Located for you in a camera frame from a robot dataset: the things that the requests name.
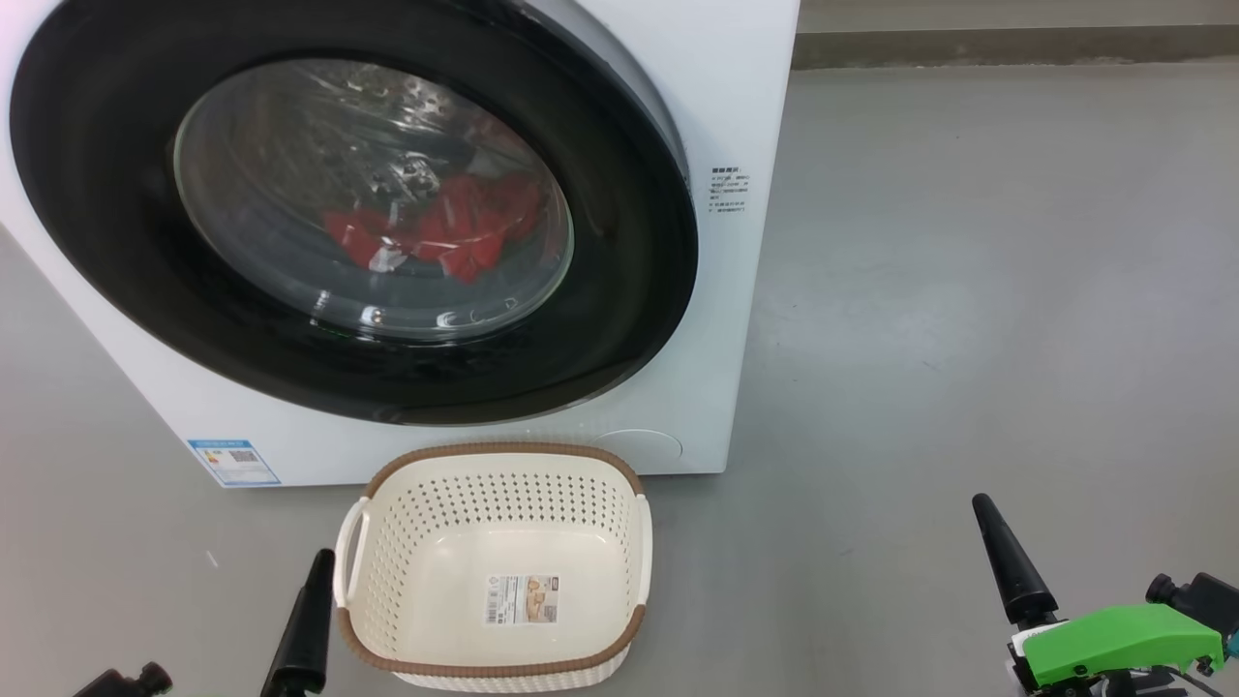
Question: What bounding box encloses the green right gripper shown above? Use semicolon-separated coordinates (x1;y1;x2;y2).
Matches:
972;494;1228;697

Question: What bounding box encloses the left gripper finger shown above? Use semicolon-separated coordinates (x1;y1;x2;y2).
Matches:
259;549;336;697

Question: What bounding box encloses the black glass washer door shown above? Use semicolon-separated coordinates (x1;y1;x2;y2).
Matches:
10;0;700;427

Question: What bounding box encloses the red and white garment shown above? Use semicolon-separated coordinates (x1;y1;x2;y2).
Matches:
322;172;543;284

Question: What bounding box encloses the cream laundry basket brown rim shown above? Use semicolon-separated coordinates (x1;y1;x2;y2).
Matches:
333;442;653;692

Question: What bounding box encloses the printed label sticker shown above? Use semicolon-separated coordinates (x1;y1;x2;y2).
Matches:
485;574;559;625

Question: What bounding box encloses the white front-load washing machine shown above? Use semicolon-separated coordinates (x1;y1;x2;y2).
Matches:
0;0;801;488

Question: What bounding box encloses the blue energy label sticker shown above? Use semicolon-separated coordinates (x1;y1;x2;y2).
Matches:
187;439;282;487

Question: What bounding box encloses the round white filter cover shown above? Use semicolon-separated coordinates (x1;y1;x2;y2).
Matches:
592;429;683;473

